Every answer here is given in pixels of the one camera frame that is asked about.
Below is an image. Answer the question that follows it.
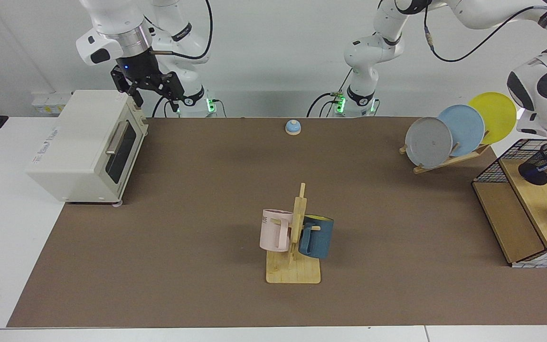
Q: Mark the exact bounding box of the pale toaster oven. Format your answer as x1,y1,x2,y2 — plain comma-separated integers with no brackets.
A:
26,90,149,206

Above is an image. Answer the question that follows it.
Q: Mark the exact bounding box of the yellow plate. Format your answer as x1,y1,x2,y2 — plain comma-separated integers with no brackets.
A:
468,92,517,145

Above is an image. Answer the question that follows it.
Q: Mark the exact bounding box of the light blue plate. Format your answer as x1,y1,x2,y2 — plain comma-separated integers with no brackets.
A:
437,104,485,157

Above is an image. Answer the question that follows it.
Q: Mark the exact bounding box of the wooden plate rack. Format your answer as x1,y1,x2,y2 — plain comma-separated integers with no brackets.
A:
399,142,491,175

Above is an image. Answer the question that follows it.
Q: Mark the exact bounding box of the grey plate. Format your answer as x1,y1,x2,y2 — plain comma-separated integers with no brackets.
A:
405,117,453,169

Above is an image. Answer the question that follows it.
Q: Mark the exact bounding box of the pink cup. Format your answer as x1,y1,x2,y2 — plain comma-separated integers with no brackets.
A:
260,209,294,252

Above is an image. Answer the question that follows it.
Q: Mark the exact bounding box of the brown table cloth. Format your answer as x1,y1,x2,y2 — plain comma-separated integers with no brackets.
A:
7,117,547,328

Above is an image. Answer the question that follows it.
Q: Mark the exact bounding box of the dark blue cup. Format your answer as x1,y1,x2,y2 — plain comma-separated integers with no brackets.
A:
298,215,335,259

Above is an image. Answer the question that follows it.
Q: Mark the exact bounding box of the wooden cup stand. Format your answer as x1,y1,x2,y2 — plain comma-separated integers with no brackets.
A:
266,183,321,285

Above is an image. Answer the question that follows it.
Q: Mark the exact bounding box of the black base power cable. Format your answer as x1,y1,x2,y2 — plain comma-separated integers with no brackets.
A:
307,69,353,118
151,92,175,118

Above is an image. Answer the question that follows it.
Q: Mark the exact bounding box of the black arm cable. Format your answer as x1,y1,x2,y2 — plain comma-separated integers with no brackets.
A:
424,5,547,63
150,0,213,60

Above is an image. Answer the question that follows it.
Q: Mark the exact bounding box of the wire basket with wooden floor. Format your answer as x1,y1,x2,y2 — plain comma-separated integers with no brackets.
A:
472,139,547,269

